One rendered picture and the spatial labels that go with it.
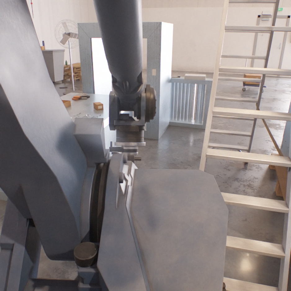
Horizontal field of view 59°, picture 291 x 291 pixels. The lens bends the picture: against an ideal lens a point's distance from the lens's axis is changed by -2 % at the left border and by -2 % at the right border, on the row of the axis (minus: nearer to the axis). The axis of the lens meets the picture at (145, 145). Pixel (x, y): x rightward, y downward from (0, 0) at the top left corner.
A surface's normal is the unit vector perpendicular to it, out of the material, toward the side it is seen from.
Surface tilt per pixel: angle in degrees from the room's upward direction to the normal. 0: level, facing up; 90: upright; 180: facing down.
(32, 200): 101
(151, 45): 90
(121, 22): 136
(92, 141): 116
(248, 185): 0
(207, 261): 16
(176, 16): 90
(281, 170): 0
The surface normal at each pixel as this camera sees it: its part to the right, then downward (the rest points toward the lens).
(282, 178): 0.00, -0.92
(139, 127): 0.58, 0.03
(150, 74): -0.31, 0.37
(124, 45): 0.18, 0.93
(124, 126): -0.01, 0.02
